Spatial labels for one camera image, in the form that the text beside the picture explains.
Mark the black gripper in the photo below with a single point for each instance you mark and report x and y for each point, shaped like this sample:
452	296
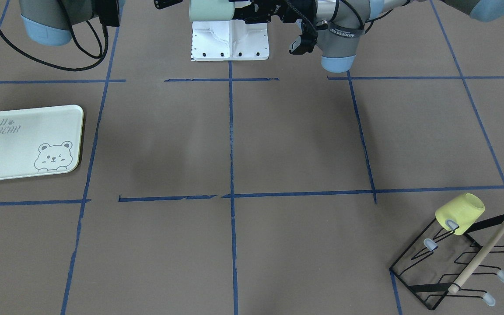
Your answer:
285	10

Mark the green cup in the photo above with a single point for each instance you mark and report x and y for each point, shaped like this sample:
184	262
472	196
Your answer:
211	10

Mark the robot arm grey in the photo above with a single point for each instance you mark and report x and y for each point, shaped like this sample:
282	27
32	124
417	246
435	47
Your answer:
48	23

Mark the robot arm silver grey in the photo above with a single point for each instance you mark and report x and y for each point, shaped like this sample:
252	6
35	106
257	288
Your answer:
333	26

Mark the yellow cup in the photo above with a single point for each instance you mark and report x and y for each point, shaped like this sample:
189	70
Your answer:
460	213

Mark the white bear tray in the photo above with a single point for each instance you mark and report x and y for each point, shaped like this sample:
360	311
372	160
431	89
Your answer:
40	141

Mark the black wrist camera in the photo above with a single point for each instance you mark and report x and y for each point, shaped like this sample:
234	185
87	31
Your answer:
303	44

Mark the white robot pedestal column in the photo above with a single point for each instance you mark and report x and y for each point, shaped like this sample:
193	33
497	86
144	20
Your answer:
229	40

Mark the black wire cup rack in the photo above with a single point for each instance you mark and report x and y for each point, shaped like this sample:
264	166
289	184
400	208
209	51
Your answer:
436	257

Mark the wooden rack handle rod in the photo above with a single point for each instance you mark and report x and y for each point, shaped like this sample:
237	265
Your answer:
474	263

